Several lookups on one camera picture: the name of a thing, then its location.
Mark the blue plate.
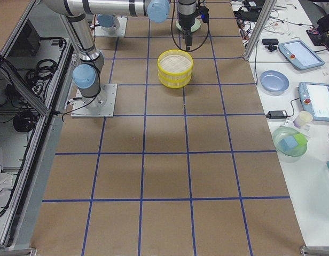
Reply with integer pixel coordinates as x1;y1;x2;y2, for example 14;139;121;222
260;70;289;95

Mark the black power adapter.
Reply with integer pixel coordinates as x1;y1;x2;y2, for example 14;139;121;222
265;110;288;119

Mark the blue teach pendant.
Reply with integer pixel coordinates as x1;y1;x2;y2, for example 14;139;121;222
298;82;329;122
278;40;325;70

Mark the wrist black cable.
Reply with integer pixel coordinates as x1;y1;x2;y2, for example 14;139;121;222
171;0;210;53

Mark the blue teach pendant far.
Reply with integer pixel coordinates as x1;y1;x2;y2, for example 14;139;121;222
278;40;325;70

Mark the yellow steamer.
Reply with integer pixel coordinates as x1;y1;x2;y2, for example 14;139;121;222
158;74;192;89
157;49;193;80

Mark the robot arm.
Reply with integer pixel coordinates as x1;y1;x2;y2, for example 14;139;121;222
44;1;170;65
97;14;120;32

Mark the green bowl with sponges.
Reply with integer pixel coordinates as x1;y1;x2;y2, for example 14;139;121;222
272;126;308;157

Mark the white steamer liner cloth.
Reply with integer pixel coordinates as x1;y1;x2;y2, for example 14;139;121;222
160;54;192;73

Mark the aluminium frame post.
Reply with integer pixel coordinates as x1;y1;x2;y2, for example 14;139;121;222
244;0;276;61

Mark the mint green plate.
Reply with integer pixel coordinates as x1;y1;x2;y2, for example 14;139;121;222
175;18;201;33

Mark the white paper cup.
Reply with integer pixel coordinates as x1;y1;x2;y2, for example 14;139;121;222
293;111;313;128

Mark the blue teach pendant near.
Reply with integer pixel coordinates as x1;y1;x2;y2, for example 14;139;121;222
298;82;329;122

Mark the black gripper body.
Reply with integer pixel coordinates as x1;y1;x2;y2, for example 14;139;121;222
178;12;197;31

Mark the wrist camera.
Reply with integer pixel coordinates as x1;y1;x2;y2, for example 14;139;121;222
198;6;209;23

